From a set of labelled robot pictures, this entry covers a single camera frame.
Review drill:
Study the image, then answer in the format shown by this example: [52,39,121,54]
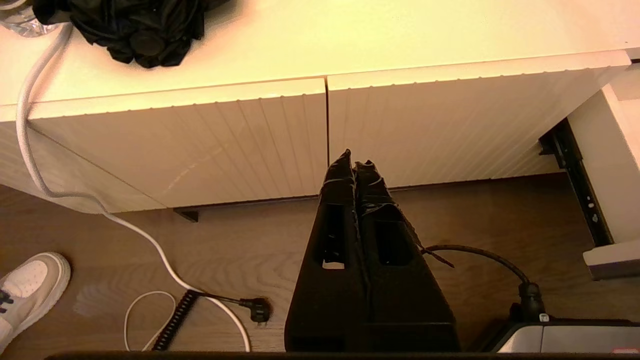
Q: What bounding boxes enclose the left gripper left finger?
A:
[285,149,371,352]

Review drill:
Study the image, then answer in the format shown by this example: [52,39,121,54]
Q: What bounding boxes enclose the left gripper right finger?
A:
[356,160,461,352]

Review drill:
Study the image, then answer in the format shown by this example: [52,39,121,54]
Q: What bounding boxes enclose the white pull-out drawer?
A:
[567,47,640,282]

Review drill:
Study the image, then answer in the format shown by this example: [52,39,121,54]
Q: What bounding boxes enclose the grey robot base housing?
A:
[480,316,640,355]

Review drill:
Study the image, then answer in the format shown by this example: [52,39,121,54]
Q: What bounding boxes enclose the white beadboard cabinet door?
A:
[327,50,632,190]
[27,77,329,210]

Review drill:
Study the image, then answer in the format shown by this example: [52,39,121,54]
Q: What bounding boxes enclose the white TV cabinet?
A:
[0,0,640,213]

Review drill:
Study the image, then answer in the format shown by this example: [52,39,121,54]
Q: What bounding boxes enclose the white sneaker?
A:
[0,251,72,355]

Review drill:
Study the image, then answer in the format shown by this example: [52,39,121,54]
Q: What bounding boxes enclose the black crumpled cloth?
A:
[31,0,232,70]

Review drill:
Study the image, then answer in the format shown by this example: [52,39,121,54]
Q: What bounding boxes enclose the clear plastic bottle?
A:
[0,0,62,39]

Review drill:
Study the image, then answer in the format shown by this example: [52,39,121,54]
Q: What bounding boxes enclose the black coiled cord with plug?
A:
[151,288,273,352]

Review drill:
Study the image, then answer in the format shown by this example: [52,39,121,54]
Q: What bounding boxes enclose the black power cable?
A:
[421,244,548,323]

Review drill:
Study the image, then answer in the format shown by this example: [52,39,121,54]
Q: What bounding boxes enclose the thin white cable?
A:
[123,290,177,352]

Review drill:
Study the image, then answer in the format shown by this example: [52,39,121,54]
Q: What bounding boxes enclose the black drawer slide rail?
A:
[539,118,615,247]

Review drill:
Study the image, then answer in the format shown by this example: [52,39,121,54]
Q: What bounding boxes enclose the thick white cable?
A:
[15,22,252,353]

